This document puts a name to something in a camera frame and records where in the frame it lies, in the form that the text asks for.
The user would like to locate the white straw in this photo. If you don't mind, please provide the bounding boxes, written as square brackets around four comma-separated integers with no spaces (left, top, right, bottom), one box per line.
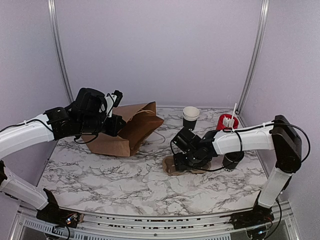
[231,102,237,120]

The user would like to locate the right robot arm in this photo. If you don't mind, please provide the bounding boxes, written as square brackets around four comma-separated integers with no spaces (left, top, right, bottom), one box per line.
[170,115,305,229]

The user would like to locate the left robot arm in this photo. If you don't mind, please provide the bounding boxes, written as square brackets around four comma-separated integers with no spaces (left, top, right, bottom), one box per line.
[0,107,126,228]

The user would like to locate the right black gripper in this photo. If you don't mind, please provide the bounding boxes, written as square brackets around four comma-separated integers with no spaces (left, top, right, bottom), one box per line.
[173,149,203,171]

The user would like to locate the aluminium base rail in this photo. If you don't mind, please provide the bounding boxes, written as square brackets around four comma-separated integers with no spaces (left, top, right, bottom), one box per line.
[8,202,301,240]

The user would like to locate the aluminium frame post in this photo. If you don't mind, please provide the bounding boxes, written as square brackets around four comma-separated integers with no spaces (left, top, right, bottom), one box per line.
[236,0,270,114]
[47,0,74,104]

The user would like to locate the left aluminium frame post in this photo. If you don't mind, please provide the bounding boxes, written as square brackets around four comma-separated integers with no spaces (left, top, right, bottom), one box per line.
[47,0,74,104]

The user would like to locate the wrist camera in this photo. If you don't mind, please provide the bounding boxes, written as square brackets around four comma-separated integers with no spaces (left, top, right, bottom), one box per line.
[69,87,123,120]
[171,127,204,153]

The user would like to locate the cardboard cup carrier tray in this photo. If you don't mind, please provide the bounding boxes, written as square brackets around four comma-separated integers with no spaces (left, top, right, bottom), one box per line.
[162,156,206,176]

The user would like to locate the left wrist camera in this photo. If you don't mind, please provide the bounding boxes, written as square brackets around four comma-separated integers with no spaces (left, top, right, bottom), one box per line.
[69,87,123,120]

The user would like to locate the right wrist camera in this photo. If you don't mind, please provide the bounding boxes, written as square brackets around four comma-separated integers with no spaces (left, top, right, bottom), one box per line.
[171,127,204,153]

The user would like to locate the brown paper bag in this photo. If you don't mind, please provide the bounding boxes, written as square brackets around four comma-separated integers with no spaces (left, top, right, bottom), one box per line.
[81,101,164,157]

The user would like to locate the black paper coffee cup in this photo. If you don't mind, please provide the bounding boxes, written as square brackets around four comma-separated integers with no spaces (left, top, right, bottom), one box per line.
[221,149,245,173]

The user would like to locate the white sugar packets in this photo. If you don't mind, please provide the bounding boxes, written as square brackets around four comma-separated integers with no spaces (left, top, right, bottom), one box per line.
[222,115,235,128]

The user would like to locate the stack of paper cups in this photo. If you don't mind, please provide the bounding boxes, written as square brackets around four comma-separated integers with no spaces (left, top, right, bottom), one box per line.
[182,106,200,131]

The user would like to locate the black plastic cup lid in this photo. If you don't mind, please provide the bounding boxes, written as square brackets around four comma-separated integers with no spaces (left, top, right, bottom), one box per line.
[222,149,245,168]

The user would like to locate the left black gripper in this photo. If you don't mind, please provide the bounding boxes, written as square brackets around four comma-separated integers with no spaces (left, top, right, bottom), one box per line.
[78,113,126,137]

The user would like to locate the right aluminium frame post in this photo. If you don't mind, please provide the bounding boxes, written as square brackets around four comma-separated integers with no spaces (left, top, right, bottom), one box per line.
[236,0,270,114]

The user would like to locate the red cylindrical holder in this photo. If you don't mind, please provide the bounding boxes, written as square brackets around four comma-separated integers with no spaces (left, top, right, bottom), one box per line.
[216,114,239,131]

